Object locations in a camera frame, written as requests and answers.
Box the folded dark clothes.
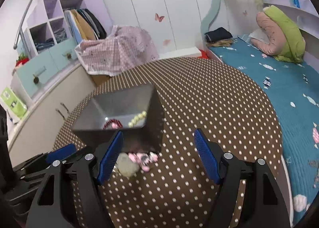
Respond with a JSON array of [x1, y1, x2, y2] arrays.
[[204, 27, 234, 47]]

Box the pink checkered cloth cover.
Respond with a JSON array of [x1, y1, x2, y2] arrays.
[[75, 25, 159, 76]]

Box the pink pillow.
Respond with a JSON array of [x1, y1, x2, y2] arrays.
[[251, 12, 287, 56]]

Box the brown polka dot tablecloth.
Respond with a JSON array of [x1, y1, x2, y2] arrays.
[[52, 57, 284, 228]]

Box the pink kitty charm on table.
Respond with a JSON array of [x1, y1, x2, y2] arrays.
[[128, 152, 159, 172]]

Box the white cubby shelf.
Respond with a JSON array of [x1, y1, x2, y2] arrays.
[[19, 0, 112, 58]]

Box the dark red bead bracelet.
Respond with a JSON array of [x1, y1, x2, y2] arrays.
[[102, 118, 123, 129]]

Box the teal patterned bed sheet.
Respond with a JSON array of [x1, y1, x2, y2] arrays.
[[211, 38, 318, 224]]

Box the silver metal tin box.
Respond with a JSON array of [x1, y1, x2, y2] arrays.
[[71, 83, 164, 153]]

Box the beige cabinet with handles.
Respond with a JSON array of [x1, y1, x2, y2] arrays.
[[7, 65, 96, 166]]

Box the green blanket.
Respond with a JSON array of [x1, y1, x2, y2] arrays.
[[263, 5, 305, 64]]

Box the yellow-green bead bracelet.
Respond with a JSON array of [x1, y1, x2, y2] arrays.
[[128, 110, 148, 128]]

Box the green white bag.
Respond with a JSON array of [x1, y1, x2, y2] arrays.
[[1, 87, 28, 124]]

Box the grey stair handrail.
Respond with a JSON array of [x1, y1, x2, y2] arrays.
[[12, 0, 78, 50]]

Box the brown cardboard box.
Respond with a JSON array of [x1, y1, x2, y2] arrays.
[[90, 75, 111, 87]]

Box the teal drawer unit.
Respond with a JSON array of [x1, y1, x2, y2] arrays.
[[10, 38, 77, 106]]

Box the hanging clothes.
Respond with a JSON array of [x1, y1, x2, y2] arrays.
[[64, 9, 107, 44]]

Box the white low platform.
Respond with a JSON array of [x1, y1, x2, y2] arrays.
[[159, 47, 202, 59]]

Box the pink kitty charm keychain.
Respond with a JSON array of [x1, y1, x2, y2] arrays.
[[111, 123, 119, 129]]

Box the white wardrobe with butterflies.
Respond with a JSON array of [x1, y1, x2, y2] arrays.
[[104, 0, 211, 55]]

